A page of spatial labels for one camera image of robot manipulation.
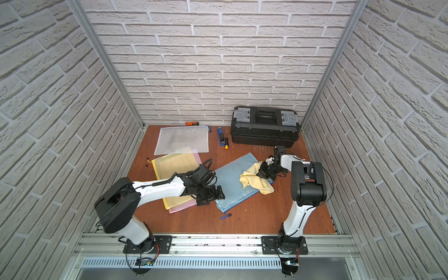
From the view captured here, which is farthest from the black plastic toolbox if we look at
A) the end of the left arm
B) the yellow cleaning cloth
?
the end of the left arm

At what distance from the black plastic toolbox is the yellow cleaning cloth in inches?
7.8

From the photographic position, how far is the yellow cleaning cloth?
0.90m

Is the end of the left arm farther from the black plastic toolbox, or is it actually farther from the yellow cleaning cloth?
the black plastic toolbox

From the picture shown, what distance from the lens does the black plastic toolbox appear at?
0.99 meters

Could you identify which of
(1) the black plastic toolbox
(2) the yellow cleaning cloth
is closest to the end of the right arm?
(2) the yellow cleaning cloth
